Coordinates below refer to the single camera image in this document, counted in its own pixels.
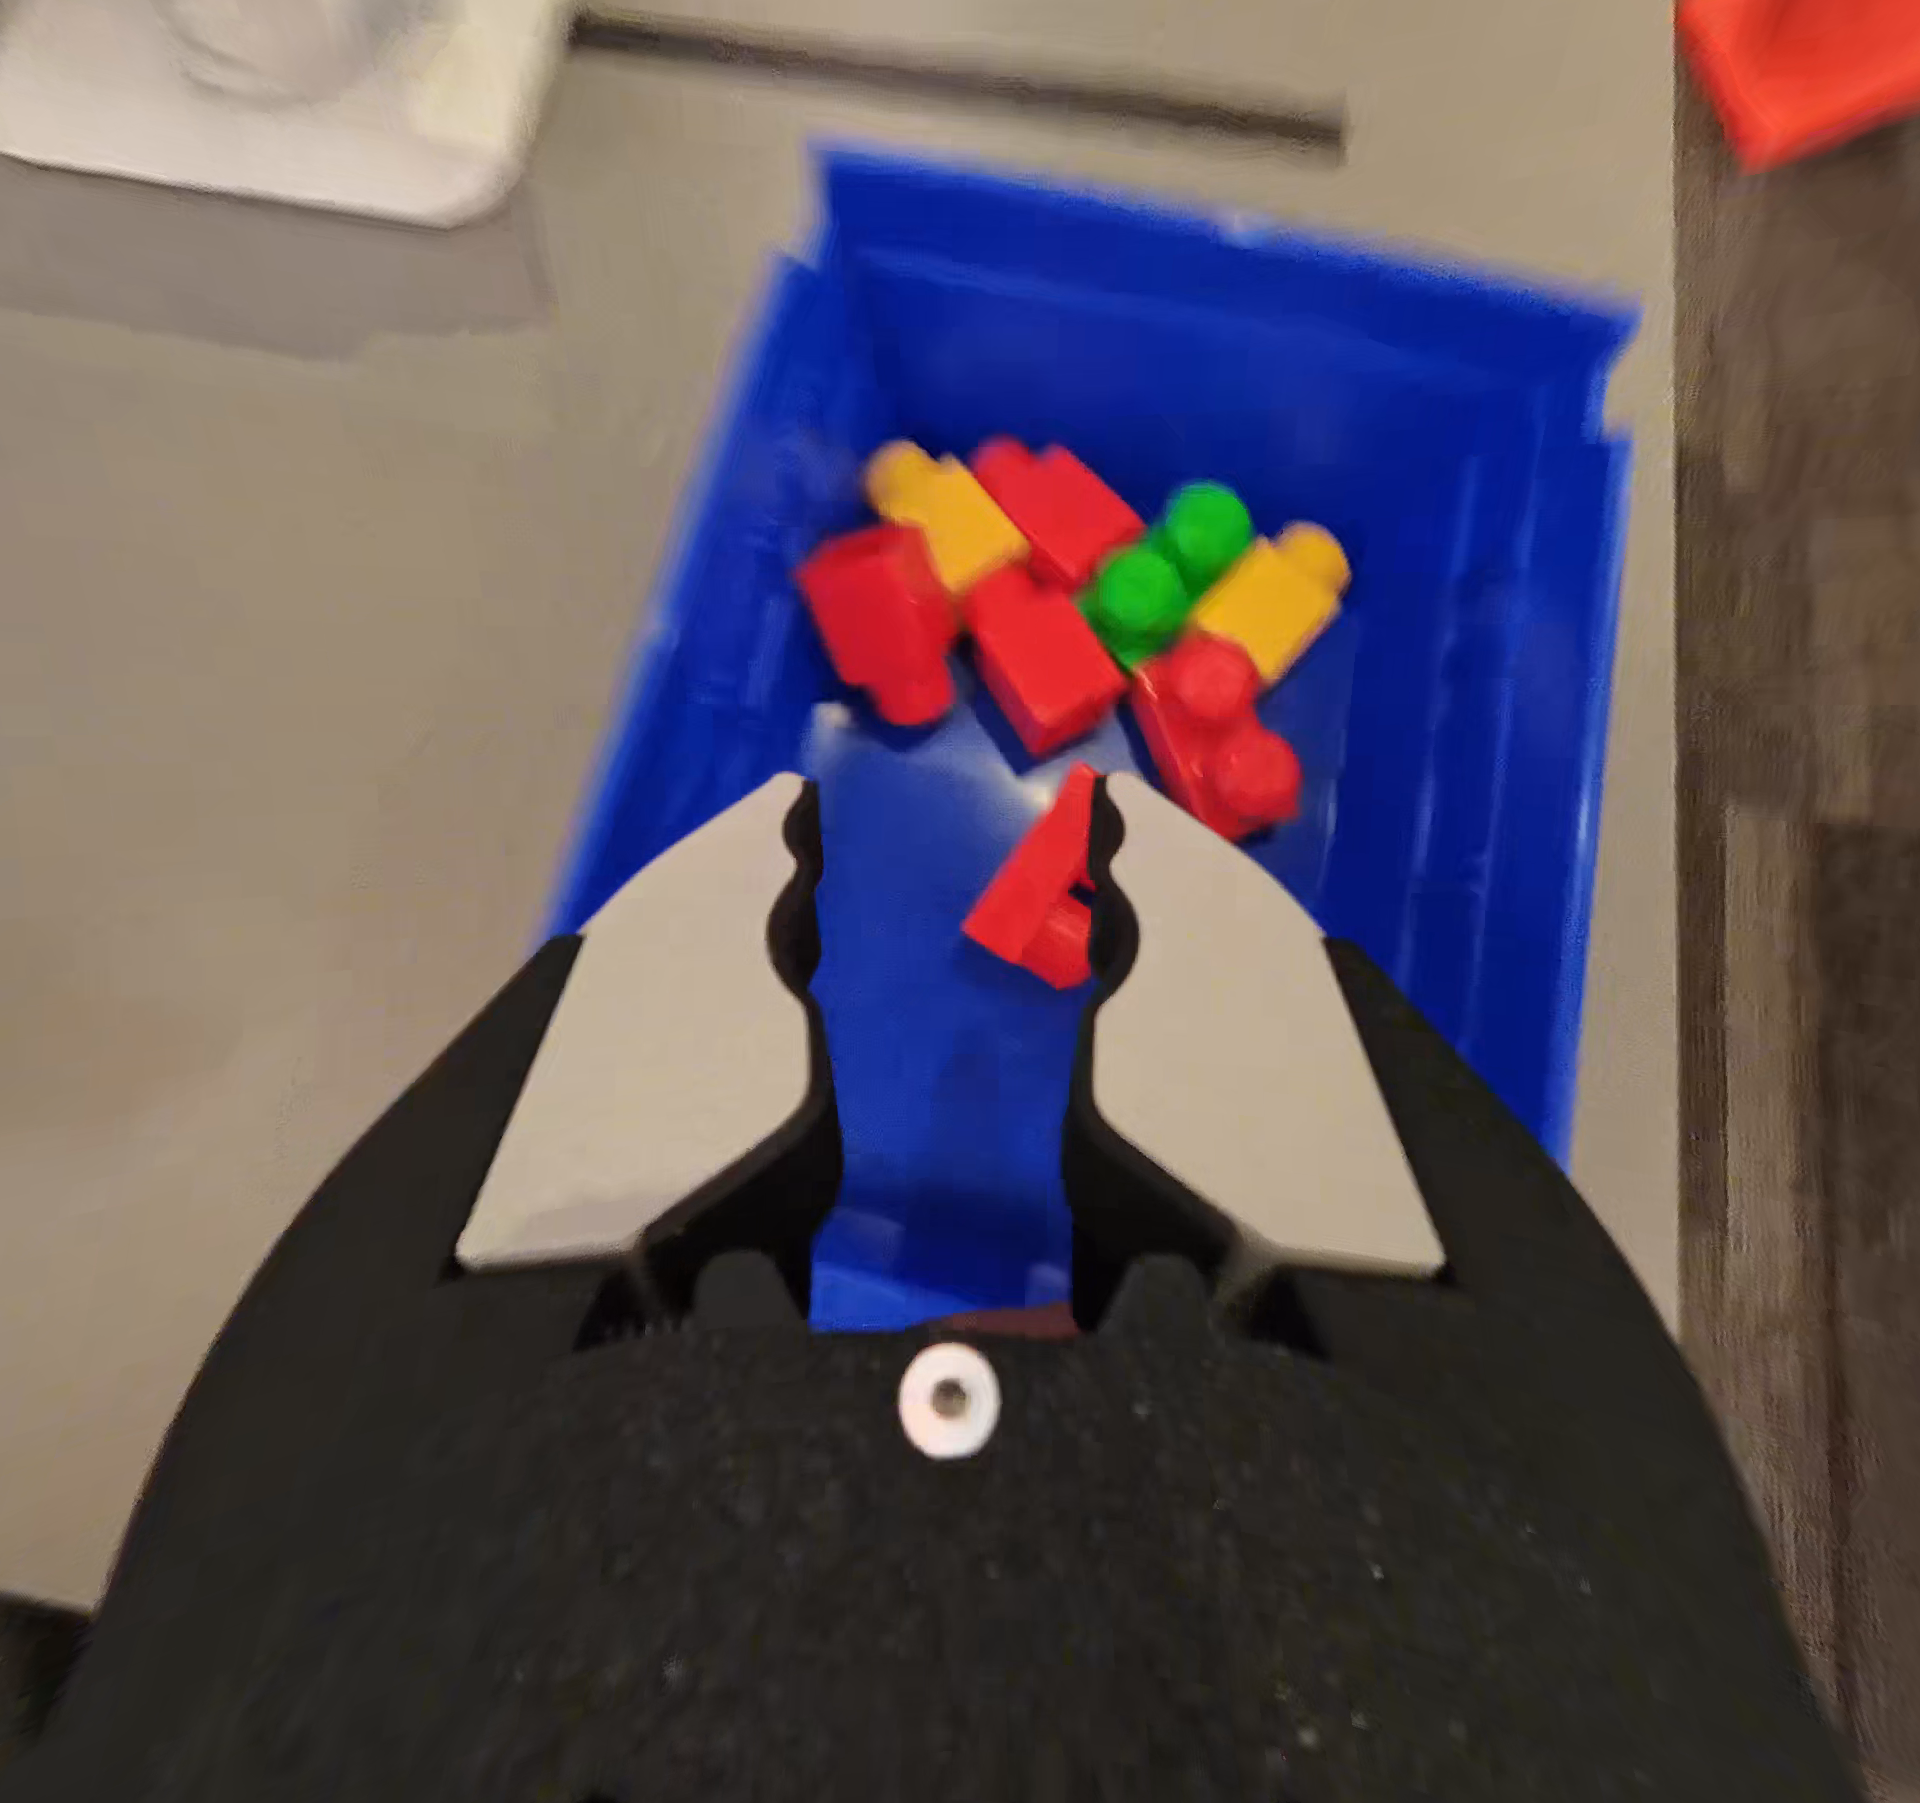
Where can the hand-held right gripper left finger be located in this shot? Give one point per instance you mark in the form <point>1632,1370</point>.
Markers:
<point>646,1069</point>

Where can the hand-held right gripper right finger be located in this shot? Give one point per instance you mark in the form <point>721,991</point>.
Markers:
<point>1260,1069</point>

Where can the red toy block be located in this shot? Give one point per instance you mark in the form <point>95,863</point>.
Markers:
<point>1027,904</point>

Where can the pile of colourful toy blocks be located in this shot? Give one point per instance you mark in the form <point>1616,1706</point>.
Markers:
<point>1036,649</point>

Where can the blue plastic bin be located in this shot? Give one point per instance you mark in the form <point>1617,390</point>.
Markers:
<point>1427,557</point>

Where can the grey desk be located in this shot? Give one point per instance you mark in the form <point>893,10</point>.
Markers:
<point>300,635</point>

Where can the person's dark sweatshirt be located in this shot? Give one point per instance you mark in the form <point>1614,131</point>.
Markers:
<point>38,1684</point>

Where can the orange traffic cone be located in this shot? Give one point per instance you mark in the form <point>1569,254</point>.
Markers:
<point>1801,34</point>

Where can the white flat base plate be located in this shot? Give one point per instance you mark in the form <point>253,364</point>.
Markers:
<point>449,109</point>

